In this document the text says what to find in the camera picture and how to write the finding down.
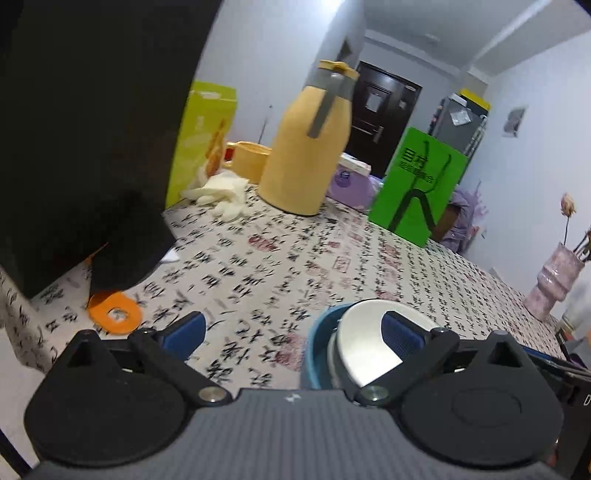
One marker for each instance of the drinking glass with straw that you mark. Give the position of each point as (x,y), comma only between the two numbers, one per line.
(576,317)

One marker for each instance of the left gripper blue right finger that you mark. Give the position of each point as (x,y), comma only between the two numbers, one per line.
(403,336)

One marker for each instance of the green paper shopping bag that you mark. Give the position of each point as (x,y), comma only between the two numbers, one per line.
(418,187)

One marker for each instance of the calligraphy print tablecloth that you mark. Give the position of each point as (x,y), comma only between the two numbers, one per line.
(263,280)

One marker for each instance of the wooden chair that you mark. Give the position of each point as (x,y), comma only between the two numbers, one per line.
(446,222)

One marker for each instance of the purple tissue pack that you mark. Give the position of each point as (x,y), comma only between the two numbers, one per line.
(354,189)

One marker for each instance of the blue bowl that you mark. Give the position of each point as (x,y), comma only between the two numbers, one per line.
(315,373)

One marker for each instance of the yellow mug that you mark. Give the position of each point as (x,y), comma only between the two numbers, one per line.
(246,159)

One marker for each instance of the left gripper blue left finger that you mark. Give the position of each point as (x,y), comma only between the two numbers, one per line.
(183,336)

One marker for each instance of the dark entrance door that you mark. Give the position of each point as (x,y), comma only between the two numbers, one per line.
(383,104)

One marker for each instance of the orange tape roll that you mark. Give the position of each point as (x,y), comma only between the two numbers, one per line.
(114,312)

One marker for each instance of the white rubber gloves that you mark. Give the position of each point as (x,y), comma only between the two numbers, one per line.
(225,191)

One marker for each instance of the yellow box on refrigerator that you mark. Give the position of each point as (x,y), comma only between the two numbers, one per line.
(476,99)

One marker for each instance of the yellow thermos jug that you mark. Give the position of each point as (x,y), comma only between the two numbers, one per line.
(312,135)

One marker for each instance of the black paper shopping bag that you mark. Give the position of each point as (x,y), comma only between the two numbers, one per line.
(92,98)

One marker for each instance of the white black-rimmed bowl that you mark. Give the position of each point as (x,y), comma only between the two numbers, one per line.
(360,341)
(338,373)

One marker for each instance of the pink textured vase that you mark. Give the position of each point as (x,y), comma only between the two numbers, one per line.
(554,281)

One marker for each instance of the white flat box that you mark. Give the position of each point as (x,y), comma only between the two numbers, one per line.
(352,164)

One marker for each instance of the purple puffer jacket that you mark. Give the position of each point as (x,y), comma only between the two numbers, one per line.
(471,211)

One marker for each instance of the yellow-green snack box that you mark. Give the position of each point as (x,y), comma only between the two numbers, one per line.
(201,141)

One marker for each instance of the grey refrigerator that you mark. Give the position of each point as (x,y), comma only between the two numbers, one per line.
(459,123)

